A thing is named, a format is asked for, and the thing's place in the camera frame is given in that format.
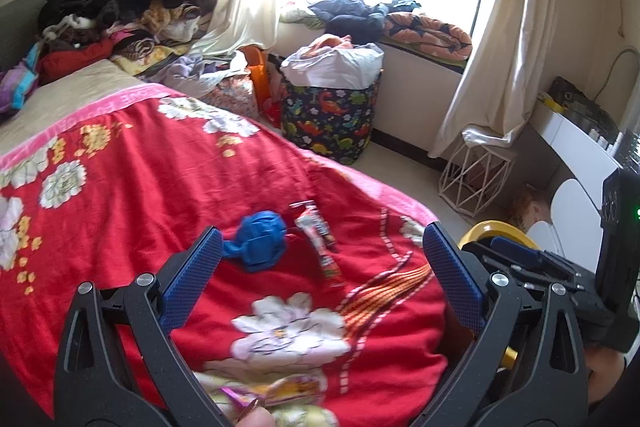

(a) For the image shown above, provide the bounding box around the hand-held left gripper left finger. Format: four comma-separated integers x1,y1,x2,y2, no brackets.
54,227,236,427

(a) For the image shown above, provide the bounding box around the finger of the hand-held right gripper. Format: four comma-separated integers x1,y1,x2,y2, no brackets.
460,242,613,323
490,236,599,289

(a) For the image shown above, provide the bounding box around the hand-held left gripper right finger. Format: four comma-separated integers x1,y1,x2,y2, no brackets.
410,221,590,427

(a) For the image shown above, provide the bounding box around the yellow rimmed bin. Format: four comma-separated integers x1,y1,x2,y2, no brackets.
457,220,538,373

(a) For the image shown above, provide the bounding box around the blue plastic bag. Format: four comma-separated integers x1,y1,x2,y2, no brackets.
222,209,288,269

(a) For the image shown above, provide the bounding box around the person's right hand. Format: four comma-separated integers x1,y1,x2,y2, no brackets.
585,347,627,408

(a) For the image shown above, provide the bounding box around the person's left hand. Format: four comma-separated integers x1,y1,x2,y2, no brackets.
239,399,276,427

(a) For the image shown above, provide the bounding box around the orange brown bag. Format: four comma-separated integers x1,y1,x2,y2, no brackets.
510,187,551,233

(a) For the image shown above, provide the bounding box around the white chair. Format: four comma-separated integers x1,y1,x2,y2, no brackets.
525,177,601,273

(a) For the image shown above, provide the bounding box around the red floral blanket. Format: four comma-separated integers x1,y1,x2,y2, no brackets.
0,82,451,427

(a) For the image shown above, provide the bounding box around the white desk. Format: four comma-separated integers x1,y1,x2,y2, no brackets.
530,104,623,212

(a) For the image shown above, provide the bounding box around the red white snack wrapper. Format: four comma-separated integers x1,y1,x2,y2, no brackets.
289,201,347,290

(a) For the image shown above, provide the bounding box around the yellow box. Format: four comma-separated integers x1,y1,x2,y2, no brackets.
536,91,568,114

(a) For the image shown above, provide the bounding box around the yellow purple snack wrapper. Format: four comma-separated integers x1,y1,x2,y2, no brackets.
192,369,341,427

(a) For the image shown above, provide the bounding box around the black device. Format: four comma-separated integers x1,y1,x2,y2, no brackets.
550,76,621,142

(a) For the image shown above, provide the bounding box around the floral print bag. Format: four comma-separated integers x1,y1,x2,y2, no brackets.
200,72,258,120

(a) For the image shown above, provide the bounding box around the dinosaur print storage bag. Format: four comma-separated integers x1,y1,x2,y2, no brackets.
280,69,383,165

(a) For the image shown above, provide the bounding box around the lilac cloth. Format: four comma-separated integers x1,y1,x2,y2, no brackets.
145,54,236,95

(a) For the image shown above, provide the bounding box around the beige bed sheet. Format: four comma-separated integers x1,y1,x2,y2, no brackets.
0,59,141,158

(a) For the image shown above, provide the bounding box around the orange patterned quilt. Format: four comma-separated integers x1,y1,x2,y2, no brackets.
382,12,473,62

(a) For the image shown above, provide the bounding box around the white plastic bag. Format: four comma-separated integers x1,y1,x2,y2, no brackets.
280,42,386,90

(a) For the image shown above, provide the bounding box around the red cloth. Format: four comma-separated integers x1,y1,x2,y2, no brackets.
40,38,118,84

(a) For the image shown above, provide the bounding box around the orange cloth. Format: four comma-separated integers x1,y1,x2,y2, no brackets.
300,34,353,58

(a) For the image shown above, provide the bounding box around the purple cloth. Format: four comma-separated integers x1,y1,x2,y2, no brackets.
0,57,41,115

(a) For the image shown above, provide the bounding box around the dark clothes heap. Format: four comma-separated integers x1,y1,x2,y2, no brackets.
307,0,416,42

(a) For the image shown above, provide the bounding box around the pale floral blanket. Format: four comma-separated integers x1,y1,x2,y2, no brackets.
277,0,326,30

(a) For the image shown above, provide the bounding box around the white wire frame stool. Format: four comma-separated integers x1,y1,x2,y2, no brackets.
439,124,517,218

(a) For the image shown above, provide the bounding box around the grey cable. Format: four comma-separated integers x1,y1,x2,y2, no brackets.
592,47,640,102

